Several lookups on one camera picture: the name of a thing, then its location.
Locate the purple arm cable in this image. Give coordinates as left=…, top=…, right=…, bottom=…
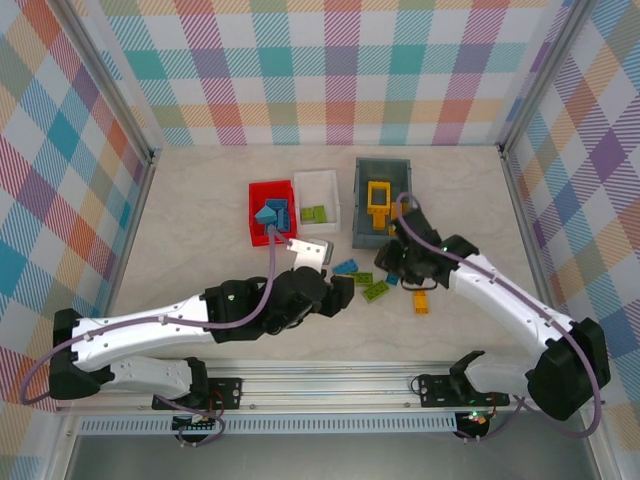
left=19, top=222, right=294, bottom=449
left=396, top=191, right=604, bottom=444

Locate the yellow window frame lego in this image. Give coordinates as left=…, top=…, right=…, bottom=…
left=367, top=180, right=392, bottom=216

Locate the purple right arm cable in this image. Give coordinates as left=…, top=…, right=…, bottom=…
left=396, top=191, right=604, bottom=444

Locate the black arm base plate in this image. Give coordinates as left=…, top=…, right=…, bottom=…
left=151, top=377, right=244, bottom=412
left=418, top=375, right=511, bottom=408

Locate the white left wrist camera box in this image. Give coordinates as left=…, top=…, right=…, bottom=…
left=287, top=238, right=335, bottom=274

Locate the red plastic bin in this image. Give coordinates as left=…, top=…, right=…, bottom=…
left=248, top=179, right=300, bottom=249

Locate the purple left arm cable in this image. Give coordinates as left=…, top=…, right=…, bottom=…
left=19, top=222, right=294, bottom=449

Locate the white slotted cable duct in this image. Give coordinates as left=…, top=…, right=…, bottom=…
left=77, top=417, right=459, bottom=436

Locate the aluminium frame post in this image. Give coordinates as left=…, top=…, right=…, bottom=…
left=495, top=0, right=596, bottom=157
left=58, top=0, right=162, bottom=166

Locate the white plastic bin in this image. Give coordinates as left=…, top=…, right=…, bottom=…
left=292, top=169, right=342, bottom=236

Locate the grey plastic bin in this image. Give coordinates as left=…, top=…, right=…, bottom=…
left=351, top=156, right=413, bottom=250

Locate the aluminium mounting rail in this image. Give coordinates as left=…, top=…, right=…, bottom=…
left=54, top=358, right=609, bottom=416

